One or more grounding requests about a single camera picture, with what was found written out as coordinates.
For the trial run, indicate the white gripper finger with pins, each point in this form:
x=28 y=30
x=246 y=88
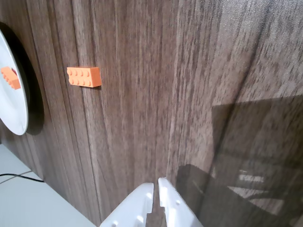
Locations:
x=175 y=210
x=132 y=208

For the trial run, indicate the white round plate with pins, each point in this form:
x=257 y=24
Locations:
x=11 y=111

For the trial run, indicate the orange lego block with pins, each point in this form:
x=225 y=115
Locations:
x=9 y=78
x=82 y=77

